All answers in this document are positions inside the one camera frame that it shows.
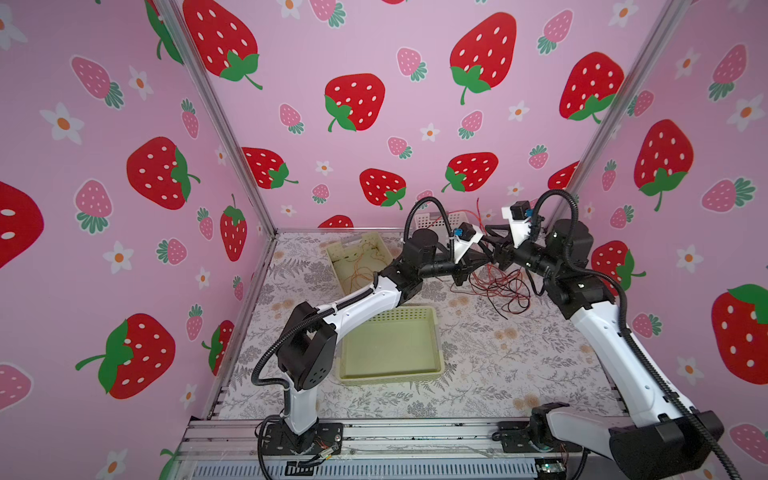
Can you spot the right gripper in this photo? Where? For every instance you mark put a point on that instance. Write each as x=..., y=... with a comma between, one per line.
x=504, y=247

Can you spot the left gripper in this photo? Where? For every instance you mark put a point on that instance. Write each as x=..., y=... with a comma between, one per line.
x=464, y=269

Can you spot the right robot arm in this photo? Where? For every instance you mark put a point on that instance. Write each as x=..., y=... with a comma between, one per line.
x=667, y=434

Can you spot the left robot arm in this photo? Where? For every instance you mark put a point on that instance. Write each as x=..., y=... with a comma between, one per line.
x=303, y=354

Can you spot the large green basket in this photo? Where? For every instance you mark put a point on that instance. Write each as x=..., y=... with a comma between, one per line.
x=397, y=346

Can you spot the small green basket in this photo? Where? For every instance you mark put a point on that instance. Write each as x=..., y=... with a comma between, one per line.
x=356, y=259

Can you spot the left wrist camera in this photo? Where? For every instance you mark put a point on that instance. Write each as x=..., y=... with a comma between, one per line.
x=464, y=237

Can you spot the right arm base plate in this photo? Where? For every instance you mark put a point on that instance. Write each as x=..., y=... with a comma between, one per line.
x=522, y=437

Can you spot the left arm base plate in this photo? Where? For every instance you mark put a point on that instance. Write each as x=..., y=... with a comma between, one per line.
x=279, y=440

